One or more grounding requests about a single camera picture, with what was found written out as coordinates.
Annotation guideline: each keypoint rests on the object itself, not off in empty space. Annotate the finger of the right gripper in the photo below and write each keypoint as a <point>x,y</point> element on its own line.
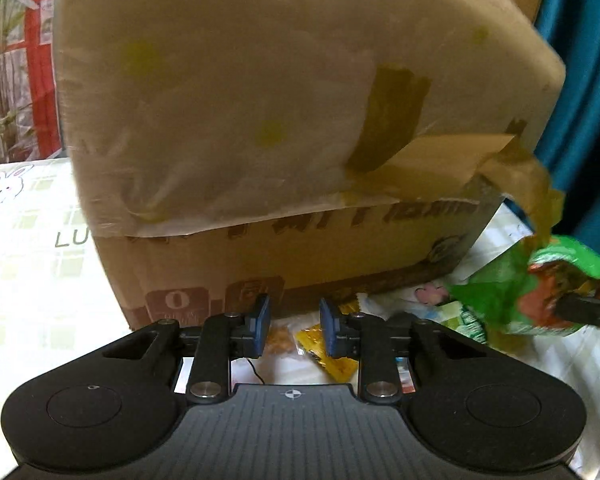
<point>590,309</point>

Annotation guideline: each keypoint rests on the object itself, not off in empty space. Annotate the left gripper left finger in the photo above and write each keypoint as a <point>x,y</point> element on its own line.
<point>222,339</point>

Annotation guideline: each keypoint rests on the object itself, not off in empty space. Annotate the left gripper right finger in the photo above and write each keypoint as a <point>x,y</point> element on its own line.
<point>375,344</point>

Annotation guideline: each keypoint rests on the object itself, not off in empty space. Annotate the green snack bag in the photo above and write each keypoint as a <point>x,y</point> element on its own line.
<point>518,292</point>

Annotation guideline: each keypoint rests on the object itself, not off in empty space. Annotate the small yellow candy packet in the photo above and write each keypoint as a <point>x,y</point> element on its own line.
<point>312,341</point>

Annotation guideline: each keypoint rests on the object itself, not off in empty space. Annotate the small brown snack packet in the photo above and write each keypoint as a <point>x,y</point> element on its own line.
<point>279,341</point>

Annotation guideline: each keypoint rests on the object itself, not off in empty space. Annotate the cardboard box with plastic liner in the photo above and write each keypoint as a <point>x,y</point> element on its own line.
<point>224,149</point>

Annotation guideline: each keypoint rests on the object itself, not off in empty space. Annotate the printed garden backdrop curtain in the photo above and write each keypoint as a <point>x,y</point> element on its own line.
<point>29,127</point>

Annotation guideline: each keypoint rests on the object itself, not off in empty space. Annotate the teal curtain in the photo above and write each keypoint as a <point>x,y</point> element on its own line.
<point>570,146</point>

